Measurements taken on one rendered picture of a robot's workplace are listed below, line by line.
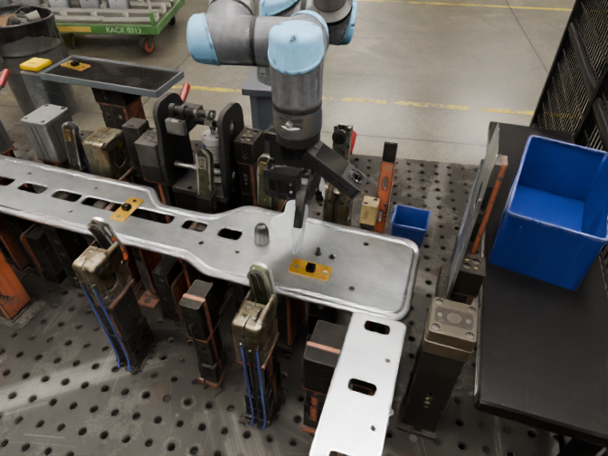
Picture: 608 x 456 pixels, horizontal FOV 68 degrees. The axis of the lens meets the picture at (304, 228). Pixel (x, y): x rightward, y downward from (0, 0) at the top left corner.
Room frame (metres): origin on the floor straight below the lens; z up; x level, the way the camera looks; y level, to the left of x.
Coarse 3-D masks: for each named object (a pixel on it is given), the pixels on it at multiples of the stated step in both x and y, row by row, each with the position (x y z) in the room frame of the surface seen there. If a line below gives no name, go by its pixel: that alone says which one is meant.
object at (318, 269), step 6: (294, 264) 0.63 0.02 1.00; (300, 264) 0.63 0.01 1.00; (306, 264) 0.63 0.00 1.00; (312, 264) 0.63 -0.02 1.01; (318, 264) 0.63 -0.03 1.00; (294, 270) 0.62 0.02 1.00; (300, 270) 0.62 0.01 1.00; (306, 270) 0.62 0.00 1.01; (312, 270) 0.61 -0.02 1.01; (318, 270) 0.62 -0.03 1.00; (324, 270) 0.62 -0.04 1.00; (330, 270) 0.62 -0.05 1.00; (312, 276) 0.60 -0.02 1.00; (318, 276) 0.60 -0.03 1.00; (324, 276) 0.60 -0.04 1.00
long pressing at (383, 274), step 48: (0, 192) 0.88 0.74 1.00; (48, 192) 0.88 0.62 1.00; (96, 192) 0.88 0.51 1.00; (144, 192) 0.88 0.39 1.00; (144, 240) 0.71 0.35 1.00; (192, 240) 0.71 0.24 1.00; (240, 240) 0.71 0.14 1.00; (288, 240) 0.71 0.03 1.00; (336, 240) 0.71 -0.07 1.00; (384, 240) 0.71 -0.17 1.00; (288, 288) 0.58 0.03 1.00; (336, 288) 0.57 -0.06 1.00; (384, 288) 0.57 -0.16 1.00
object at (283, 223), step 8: (288, 208) 0.59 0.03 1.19; (280, 216) 0.58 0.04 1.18; (288, 216) 0.58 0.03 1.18; (304, 216) 0.57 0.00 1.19; (272, 224) 0.58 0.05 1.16; (280, 224) 0.57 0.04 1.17; (288, 224) 0.57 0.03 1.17; (304, 224) 0.57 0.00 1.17; (280, 232) 0.57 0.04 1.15; (288, 232) 0.56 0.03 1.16; (296, 232) 0.55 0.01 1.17; (304, 232) 0.57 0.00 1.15; (296, 240) 0.55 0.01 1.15; (296, 248) 0.55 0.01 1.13
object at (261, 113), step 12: (252, 72) 1.35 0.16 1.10; (252, 84) 1.27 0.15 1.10; (264, 84) 1.27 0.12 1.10; (252, 96) 1.26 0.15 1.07; (264, 96) 1.23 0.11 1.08; (252, 108) 1.27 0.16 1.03; (264, 108) 1.24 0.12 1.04; (252, 120) 1.27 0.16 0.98; (264, 120) 1.24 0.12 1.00; (264, 144) 1.24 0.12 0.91
